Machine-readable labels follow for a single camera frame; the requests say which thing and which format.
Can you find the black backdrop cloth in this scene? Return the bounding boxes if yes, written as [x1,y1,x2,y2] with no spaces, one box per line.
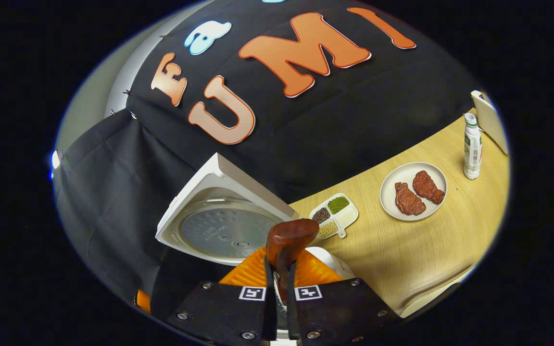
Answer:
[53,0,479,308]

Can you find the white rice cooker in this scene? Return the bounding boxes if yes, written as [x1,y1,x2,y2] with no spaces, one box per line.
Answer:
[155,153,354,308]

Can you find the white round plate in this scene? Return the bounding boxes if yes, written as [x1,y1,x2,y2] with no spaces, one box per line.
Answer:
[379,162,448,222]

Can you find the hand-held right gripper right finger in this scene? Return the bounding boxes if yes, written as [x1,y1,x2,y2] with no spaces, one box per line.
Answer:
[287,249,403,345]

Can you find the brown steak piece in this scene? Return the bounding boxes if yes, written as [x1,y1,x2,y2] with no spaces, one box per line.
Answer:
[394,182,427,216]
[412,171,445,205]

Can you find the divided white bean dish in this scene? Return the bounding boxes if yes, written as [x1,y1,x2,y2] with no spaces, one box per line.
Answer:
[309,193,359,239]

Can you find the white drink bottle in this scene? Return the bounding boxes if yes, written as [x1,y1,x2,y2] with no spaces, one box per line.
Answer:
[463,113,483,180]

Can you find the row of black cloth clips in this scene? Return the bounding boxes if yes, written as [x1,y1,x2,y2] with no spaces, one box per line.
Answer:
[109,34,168,118]

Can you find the brown wooden spoon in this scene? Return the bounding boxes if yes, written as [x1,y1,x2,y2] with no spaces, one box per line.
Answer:
[266,219,320,303]

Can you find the white toaster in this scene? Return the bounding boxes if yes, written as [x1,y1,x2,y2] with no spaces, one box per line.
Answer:
[471,90,509,155]

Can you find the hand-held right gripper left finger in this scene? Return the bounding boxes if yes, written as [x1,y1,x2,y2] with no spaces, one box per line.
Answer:
[166,246,277,345]

